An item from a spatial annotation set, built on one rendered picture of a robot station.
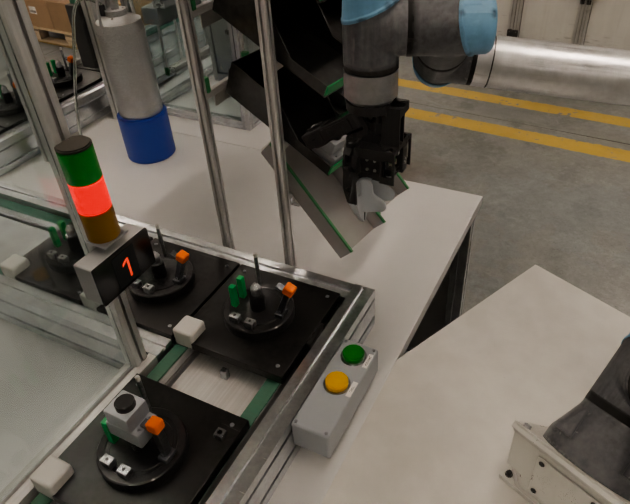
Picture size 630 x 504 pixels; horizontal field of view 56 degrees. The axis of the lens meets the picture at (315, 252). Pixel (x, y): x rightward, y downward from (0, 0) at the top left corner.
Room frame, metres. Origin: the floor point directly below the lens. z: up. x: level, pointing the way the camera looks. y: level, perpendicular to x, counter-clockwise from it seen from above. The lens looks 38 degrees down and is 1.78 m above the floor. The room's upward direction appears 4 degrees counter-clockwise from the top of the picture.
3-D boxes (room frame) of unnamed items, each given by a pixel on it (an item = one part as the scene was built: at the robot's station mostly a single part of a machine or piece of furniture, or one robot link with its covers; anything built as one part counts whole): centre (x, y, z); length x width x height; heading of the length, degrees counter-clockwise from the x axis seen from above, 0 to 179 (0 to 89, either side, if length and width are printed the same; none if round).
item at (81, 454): (0.55, 0.29, 0.96); 0.24 x 0.24 x 0.02; 60
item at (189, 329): (0.84, 0.12, 1.01); 0.24 x 0.24 x 0.13; 60
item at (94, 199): (0.74, 0.32, 1.33); 0.05 x 0.05 x 0.05
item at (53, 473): (0.52, 0.43, 0.97); 0.05 x 0.05 x 0.04; 60
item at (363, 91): (0.78, -0.10, 1.45); 0.08 x 0.08 x 0.05
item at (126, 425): (0.56, 0.30, 1.06); 0.08 x 0.04 x 0.07; 60
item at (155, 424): (0.53, 0.26, 1.04); 0.04 x 0.02 x 0.08; 60
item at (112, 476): (0.55, 0.29, 0.98); 0.14 x 0.14 x 0.02
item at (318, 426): (0.66, -0.02, 0.93); 0.21 x 0.07 x 0.06; 150
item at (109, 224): (0.74, 0.32, 1.28); 0.05 x 0.05 x 0.05
